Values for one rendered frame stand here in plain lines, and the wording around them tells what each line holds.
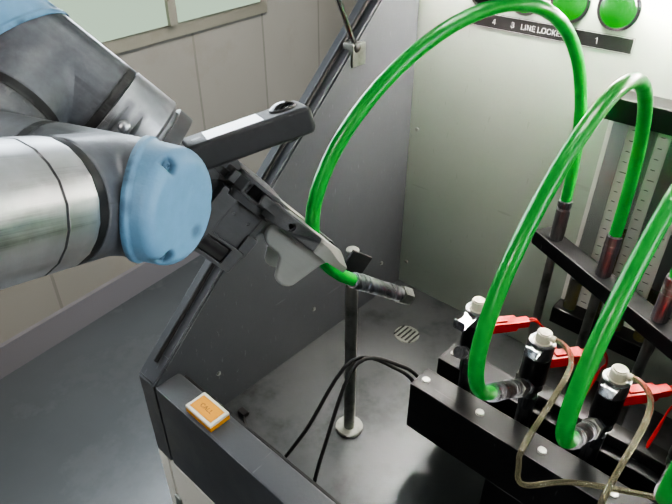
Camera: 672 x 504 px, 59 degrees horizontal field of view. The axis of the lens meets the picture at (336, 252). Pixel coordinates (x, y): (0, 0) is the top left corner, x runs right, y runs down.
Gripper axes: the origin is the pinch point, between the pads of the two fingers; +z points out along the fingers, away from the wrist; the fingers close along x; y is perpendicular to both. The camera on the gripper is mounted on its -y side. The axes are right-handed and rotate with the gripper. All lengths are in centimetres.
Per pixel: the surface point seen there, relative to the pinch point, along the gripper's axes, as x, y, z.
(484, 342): 16.2, -2.9, 7.4
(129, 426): -118, 95, 43
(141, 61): -182, 4, -18
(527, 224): 15.8, -12.1, 3.2
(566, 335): -17, -11, 50
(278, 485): 0.8, 24.5, 12.9
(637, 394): 13.1, -8.5, 30.3
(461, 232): -32.6, -13.2, 32.4
